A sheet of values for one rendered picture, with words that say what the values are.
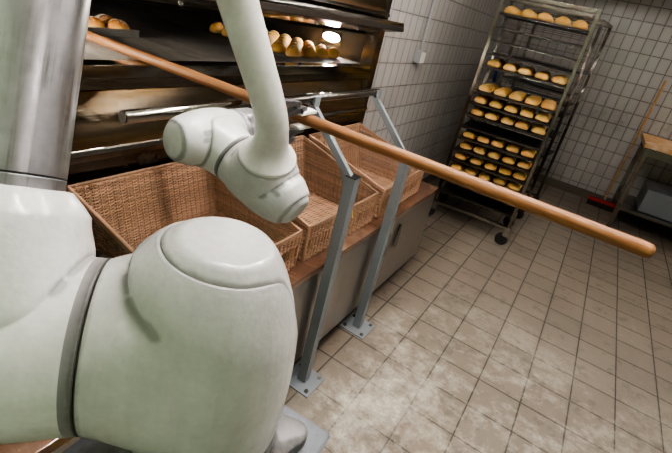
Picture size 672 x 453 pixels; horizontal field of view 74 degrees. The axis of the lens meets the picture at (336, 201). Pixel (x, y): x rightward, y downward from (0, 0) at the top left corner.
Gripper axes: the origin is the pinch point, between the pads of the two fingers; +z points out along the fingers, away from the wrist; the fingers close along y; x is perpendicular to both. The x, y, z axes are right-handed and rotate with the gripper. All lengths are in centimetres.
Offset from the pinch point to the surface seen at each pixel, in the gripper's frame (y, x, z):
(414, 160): -0.2, 31.4, -0.9
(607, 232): 0, 72, -1
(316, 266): 61, -3, 32
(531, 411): 119, 89, 93
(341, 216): 39, 1, 34
